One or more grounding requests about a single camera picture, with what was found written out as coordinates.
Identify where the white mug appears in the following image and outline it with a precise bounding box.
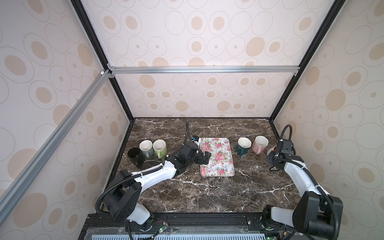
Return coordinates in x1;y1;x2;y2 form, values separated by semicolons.
267;146;277;156

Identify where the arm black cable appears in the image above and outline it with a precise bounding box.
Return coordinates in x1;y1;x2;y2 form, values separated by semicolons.
278;124;341;240
95;121;193;214

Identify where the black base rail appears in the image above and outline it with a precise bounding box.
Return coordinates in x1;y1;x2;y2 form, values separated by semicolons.
77;211;338;240

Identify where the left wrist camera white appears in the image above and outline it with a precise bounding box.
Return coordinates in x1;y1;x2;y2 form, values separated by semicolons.
192;136;201;147

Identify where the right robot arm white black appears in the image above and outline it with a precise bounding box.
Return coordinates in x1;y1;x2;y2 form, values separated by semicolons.
261;139;343;240

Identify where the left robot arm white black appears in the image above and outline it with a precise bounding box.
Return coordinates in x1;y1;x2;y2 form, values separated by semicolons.
95;141;212;226

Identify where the light green mug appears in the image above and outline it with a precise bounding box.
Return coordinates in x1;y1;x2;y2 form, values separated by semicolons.
153;140;167;159

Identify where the diagonal aluminium bar left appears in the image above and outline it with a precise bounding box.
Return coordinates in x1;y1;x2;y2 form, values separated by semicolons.
1;69;112;225

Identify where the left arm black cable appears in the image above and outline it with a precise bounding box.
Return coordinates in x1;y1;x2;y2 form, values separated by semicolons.
95;121;193;214

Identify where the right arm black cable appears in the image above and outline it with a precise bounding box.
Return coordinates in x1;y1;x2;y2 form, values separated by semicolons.
278;124;341;240

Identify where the black mug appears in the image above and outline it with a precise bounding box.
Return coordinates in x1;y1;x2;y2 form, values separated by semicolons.
127;148;145;168

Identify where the grey mug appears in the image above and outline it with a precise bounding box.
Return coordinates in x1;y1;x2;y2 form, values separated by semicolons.
139;140;155;159

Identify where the pink faceted mug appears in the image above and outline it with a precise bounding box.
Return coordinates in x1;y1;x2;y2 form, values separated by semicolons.
252;136;269;155

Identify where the dark teal mug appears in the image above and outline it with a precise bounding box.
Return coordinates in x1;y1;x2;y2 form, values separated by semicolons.
237;137;252;156

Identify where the horizontal aluminium bar back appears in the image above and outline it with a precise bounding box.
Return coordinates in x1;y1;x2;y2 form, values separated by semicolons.
110;66;300;75

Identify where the floral rectangular tray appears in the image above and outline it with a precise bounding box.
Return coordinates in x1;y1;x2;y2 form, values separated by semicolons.
200;138;235;177

